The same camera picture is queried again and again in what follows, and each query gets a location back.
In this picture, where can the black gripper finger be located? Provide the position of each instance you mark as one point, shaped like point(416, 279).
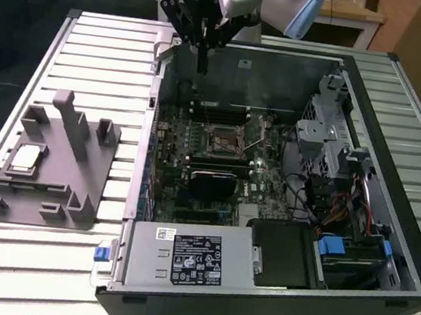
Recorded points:
point(184, 21)
point(222, 33)

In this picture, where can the thin metal locking lever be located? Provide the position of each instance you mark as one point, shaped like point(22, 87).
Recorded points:
point(208, 116)
point(227, 146)

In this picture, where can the silver square CPU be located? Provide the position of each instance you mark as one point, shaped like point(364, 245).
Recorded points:
point(26, 157)

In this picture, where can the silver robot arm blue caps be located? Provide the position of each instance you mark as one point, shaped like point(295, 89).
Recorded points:
point(274, 12)

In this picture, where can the grey metal drive cage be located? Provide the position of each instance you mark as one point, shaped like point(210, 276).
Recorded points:
point(312, 135)

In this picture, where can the black graphics card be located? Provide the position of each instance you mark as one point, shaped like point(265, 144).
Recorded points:
point(211, 188)

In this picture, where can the green motherboard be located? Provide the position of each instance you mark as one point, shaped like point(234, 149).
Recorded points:
point(267, 194)

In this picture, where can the silver finned heatsink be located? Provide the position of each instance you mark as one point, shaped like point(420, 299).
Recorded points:
point(249, 213)

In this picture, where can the grey plastic parts rack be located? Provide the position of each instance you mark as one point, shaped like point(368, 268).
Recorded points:
point(60, 171)

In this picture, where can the black plastic shroud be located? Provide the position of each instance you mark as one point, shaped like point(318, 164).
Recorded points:
point(283, 253)

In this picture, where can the silver power supply unit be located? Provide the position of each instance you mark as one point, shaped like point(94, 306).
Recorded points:
point(146, 253)

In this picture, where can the hard disk in blue carrier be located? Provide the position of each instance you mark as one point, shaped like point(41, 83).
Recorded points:
point(331, 246)

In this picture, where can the blue case release latch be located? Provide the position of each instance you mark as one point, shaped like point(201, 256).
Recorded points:
point(100, 254)

